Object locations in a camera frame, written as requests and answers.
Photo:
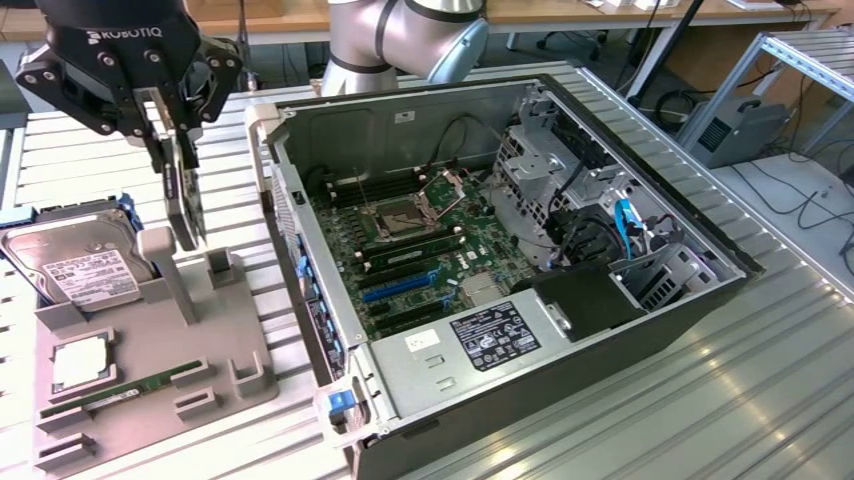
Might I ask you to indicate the installed RAM stick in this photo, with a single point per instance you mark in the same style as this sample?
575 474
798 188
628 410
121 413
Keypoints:
407 257

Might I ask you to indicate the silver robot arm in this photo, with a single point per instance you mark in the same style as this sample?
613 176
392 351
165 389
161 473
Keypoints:
373 30

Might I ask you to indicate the blue card retention latch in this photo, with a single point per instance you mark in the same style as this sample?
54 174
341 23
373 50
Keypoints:
304 275

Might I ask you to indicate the green motherboard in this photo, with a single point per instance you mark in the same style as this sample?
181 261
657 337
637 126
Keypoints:
476 240

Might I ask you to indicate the open socket cover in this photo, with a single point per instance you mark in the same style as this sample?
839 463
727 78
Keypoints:
452 174

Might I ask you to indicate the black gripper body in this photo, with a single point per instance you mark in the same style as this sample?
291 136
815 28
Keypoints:
120 50

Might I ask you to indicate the green RAM stick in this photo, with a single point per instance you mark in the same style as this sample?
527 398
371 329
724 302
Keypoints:
113 394

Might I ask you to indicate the thin locking lever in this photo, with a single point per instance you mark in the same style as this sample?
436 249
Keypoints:
364 192

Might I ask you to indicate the silver finned heatsink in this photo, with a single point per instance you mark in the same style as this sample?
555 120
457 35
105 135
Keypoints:
481 291

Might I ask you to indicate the graphics card with metal bracket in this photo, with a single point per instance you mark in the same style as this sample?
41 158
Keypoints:
182 210

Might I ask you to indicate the open black PC case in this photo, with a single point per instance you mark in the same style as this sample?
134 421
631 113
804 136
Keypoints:
667 325

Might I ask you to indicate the grey parts rack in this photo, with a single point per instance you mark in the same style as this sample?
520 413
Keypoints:
173 350

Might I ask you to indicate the hard disk with blue carrier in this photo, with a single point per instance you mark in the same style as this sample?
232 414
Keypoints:
73 260

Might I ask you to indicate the blue expansion slot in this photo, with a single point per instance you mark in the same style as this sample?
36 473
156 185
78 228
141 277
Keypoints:
396 291

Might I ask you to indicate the silver CPU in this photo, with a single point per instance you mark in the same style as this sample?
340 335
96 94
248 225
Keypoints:
82 366

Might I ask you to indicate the silver power supply unit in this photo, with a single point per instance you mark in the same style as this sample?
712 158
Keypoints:
427 370

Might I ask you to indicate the perforated silver drive cage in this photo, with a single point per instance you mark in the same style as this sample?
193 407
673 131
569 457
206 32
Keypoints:
533 165

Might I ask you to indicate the blue case latch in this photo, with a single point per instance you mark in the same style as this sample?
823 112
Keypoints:
337 402

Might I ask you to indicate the black expansion slot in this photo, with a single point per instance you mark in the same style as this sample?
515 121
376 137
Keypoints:
393 277
409 324
407 310

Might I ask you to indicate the black slanted pole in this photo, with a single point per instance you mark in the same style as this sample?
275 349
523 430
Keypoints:
673 35

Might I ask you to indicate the aluminium frame table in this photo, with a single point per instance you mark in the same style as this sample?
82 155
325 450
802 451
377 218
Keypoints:
820 55

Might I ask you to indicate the slotted silver disk bay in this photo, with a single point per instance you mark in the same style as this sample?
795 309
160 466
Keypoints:
667 280

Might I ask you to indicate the office chair black base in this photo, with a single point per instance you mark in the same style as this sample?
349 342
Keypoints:
573 37

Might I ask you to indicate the black plastic shroud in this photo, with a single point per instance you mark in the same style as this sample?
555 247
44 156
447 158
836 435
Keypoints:
587 300

